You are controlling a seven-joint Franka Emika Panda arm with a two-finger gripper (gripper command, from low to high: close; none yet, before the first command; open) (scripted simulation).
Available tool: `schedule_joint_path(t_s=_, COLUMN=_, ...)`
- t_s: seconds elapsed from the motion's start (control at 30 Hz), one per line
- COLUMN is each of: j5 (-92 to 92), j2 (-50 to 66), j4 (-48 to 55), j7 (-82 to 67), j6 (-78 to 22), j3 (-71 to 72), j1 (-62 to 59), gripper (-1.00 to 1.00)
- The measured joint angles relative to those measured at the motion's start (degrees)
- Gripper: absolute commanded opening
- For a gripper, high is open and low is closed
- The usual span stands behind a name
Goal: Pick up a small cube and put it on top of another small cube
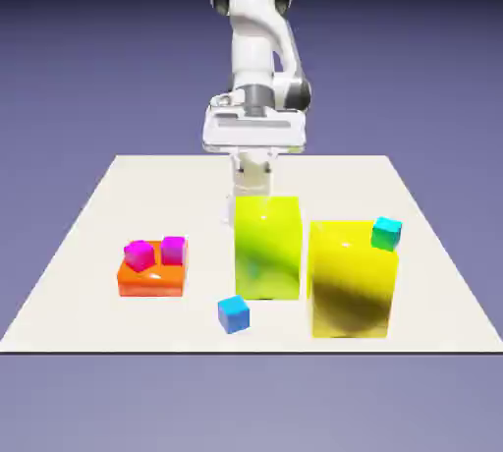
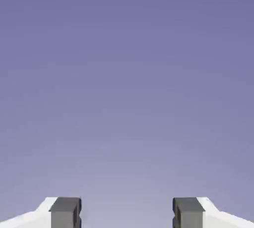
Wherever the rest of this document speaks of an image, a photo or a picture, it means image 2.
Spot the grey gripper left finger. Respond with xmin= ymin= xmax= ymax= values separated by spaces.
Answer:
xmin=0 ymin=196 xmax=82 ymax=228

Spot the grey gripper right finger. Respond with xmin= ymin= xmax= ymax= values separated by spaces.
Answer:
xmin=172 ymin=196 xmax=254 ymax=228

